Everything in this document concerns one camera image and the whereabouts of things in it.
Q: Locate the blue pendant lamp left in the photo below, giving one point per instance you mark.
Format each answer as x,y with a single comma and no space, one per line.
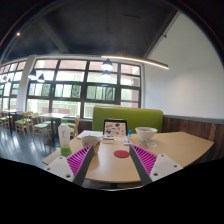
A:
33,75

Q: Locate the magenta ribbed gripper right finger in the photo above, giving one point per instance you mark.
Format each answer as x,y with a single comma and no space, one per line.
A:
152,167

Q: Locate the red round coaster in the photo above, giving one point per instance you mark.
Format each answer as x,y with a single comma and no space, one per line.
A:
121,154

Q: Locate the green upholstered bench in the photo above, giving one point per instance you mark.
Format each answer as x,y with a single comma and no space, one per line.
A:
135,117

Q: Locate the wooden chair green seat left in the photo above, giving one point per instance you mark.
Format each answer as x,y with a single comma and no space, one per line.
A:
23,125

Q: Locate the white paper sheets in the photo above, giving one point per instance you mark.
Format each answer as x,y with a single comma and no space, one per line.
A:
90,133

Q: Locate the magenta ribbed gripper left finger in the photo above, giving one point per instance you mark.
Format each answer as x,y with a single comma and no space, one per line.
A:
74,167

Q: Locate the white bottle with green cap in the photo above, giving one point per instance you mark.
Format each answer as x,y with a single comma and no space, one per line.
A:
64,139

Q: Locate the wooden chair behind table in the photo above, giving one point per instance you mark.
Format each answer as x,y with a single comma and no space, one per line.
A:
74,127

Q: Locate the long linear ceiling light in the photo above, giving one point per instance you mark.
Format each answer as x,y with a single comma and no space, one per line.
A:
138,60

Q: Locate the wooden chair green seat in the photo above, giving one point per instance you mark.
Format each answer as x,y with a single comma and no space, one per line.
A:
39,128
23,125

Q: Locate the white ceramic bowl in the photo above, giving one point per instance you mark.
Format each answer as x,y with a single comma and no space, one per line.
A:
145,133

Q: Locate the laptop with stickers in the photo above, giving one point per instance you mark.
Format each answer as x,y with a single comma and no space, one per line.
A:
115,128

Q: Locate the small blue-capped bottle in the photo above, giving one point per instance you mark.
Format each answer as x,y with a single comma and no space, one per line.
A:
129,134

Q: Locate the paper cup on table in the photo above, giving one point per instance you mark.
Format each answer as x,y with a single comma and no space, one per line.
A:
91,140

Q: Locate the blue pendant lamp centre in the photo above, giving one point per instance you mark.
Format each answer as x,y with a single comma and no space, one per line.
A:
107,65

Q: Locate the wooden dining table background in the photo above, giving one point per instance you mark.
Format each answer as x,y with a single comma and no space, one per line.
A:
53,117

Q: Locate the blue pendant lamp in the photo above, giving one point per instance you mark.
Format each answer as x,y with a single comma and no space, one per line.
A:
33,75
107,65

